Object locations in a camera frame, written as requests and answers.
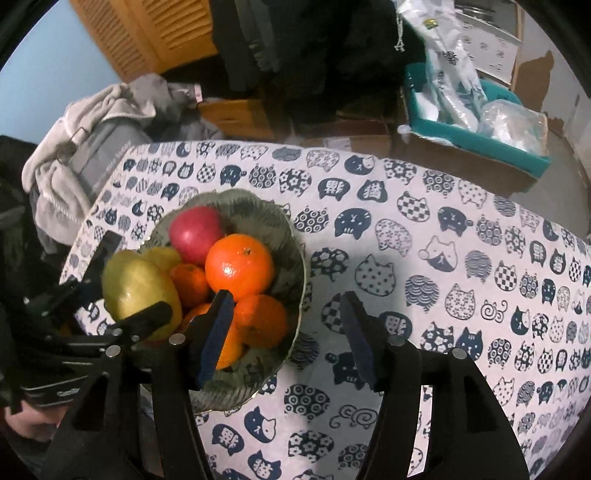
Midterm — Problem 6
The wooden louvered wardrobe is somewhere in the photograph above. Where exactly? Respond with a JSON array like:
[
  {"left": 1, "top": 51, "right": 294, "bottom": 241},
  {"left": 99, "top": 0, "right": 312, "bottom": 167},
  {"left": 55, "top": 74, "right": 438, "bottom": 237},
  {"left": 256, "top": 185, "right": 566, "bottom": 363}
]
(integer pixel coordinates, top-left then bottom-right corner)
[{"left": 70, "top": 0, "right": 218, "bottom": 82}]

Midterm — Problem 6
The white patterned drawer box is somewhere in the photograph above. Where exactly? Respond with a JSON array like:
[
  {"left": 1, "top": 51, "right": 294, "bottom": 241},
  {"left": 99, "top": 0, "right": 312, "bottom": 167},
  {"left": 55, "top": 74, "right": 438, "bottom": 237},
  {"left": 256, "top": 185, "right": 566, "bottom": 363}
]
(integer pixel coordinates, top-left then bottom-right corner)
[{"left": 456, "top": 10, "right": 522, "bottom": 86}]

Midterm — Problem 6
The large orange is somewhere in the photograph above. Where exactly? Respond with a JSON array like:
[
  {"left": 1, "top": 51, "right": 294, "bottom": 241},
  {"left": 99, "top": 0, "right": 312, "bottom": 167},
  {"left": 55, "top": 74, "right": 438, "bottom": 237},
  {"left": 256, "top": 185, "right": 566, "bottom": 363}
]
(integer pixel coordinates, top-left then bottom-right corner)
[
  {"left": 233, "top": 294, "right": 290, "bottom": 349},
  {"left": 204, "top": 234, "right": 276, "bottom": 301}
]

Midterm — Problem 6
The white rice bag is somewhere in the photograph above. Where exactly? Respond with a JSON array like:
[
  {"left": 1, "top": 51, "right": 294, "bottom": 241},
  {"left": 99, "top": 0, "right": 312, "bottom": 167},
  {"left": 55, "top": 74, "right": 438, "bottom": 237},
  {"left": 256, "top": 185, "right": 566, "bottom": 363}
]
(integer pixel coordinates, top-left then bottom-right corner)
[{"left": 397, "top": 1, "right": 488, "bottom": 132}]

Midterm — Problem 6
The metal steamer pot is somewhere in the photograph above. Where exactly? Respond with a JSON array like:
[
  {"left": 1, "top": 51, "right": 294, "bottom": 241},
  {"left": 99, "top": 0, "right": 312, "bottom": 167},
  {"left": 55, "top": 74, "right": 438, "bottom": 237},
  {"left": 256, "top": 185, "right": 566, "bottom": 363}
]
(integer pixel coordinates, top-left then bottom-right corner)
[{"left": 455, "top": 0, "right": 496, "bottom": 15}]

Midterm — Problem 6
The green glass bowl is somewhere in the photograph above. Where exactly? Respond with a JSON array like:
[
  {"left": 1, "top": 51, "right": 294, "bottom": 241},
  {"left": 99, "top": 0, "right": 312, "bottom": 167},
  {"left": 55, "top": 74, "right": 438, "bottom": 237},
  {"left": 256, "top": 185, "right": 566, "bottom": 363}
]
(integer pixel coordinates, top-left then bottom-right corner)
[{"left": 139, "top": 189, "right": 305, "bottom": 413}]

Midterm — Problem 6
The large orange back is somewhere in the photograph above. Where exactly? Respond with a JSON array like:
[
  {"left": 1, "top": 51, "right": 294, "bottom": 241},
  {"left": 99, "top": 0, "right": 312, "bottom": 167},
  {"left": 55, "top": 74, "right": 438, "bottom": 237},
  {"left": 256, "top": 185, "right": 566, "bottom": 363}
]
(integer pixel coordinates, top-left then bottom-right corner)
[{"left": 204, "top": 234, "right": 276, "bottom": 301}]

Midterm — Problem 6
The small cardboard box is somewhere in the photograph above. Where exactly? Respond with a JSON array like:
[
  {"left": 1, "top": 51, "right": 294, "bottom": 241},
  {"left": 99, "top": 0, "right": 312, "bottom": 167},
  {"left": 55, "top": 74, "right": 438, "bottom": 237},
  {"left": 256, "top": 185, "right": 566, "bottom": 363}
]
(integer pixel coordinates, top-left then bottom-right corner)
[{"left": 283, "top": 119, "right": 393, "bottom": 158}]

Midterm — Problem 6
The black hanging coat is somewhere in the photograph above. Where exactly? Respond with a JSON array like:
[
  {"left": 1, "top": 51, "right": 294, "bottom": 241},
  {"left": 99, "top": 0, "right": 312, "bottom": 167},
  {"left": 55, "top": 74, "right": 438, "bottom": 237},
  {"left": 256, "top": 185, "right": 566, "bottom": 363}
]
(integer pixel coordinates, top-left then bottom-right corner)
[{"left": 209, "top": 1, "right": 425, "bottom": 123}]

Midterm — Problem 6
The red apple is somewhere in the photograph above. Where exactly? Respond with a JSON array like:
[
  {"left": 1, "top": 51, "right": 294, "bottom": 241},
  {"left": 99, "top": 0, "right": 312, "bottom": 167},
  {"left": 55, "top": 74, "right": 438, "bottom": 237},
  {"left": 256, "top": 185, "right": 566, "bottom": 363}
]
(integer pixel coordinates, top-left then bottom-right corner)
[{"left": 168, "top": 206, "right": 224, "bottom": 266}]

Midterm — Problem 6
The small tangerine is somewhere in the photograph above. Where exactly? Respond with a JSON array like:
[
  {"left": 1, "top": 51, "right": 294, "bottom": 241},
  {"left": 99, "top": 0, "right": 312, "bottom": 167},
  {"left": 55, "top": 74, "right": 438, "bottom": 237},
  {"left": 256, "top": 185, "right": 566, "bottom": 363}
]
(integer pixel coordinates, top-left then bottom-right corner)
[
  {"left": 168, "top": 263, "right": 209, "bottom": 309},
  {"left": 181, "top": 301, "right": 246, "bottom": 371}
]

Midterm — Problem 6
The teal plastic crate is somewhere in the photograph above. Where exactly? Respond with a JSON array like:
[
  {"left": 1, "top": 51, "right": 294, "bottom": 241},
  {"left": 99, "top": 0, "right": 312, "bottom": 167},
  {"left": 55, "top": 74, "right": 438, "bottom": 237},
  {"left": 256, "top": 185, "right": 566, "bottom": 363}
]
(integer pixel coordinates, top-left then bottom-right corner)
[{"left": 403, "top": 63, "right": 551, "bottom": 179}]

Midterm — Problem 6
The pile of grey clothes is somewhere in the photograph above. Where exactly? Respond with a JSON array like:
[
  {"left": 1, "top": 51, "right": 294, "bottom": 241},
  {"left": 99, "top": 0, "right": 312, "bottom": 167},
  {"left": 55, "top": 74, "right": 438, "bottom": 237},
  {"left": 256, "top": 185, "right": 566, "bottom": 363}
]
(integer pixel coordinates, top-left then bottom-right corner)
[{"left": 21, "top": 74, "right": 223, "bottom": 254}]

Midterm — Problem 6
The person left hand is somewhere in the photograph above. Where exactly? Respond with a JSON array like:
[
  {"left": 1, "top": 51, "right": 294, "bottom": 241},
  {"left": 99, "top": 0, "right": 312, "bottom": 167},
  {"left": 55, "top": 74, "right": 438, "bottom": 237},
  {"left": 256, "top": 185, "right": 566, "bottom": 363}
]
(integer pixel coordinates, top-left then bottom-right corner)
[{"left": 3, "top": 402, "right": 69, "bottom": 443}]

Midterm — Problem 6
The black smartphone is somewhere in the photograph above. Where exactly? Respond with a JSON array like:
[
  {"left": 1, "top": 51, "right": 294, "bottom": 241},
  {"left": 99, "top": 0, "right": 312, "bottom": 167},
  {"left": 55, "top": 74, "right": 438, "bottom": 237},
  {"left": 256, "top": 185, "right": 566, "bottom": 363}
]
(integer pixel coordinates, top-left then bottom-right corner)
[{"left": 81, "top": 231, "right": 123, "bottom": 284}]

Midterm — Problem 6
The cat pattern tablecloth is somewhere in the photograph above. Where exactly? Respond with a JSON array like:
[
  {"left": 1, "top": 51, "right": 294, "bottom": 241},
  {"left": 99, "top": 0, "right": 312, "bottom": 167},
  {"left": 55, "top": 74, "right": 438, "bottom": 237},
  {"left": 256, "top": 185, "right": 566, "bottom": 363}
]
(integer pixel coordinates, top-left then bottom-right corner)
[{"left": 62, "top": 141, "right": 590, "bottom": 479}]

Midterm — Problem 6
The wooden drawer box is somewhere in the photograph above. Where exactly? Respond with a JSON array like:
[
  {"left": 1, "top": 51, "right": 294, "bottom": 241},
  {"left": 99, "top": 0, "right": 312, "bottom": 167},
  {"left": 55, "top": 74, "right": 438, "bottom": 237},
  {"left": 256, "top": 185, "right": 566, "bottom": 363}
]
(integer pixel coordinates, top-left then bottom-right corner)
[{"left": 197, "top": 99, "right": 274, "bottom": 141}]

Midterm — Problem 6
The clear plastic bag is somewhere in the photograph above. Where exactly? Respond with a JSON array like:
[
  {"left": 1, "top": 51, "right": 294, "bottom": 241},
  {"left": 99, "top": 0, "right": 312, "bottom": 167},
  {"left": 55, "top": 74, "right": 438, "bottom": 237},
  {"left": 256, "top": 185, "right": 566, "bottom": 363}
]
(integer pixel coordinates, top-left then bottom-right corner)
[{"left": 478, "top": 99, "right": 549, "bottom": 157}]

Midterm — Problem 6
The large orange front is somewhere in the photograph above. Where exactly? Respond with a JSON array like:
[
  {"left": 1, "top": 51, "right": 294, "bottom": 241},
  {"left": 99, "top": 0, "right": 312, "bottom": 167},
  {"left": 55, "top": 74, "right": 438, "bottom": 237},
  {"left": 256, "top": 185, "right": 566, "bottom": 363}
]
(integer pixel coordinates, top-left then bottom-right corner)
[{"left": 233, "top": 294, "right": 290, "bottom": 349}]

